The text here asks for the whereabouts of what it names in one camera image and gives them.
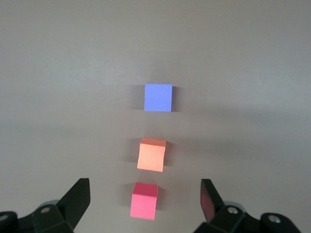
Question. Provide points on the red foam cube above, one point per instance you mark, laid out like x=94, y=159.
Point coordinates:
x=143, y=206

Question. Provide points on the orange foam cube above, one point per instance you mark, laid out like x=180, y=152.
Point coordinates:
x=151, y=157

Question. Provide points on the purple foam cube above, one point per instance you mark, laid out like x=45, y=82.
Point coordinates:
x=158, y=97

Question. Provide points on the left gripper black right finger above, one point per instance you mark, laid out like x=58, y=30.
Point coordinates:
x=211, y=206

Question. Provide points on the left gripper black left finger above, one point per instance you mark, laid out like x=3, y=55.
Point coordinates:
x=73, y=206

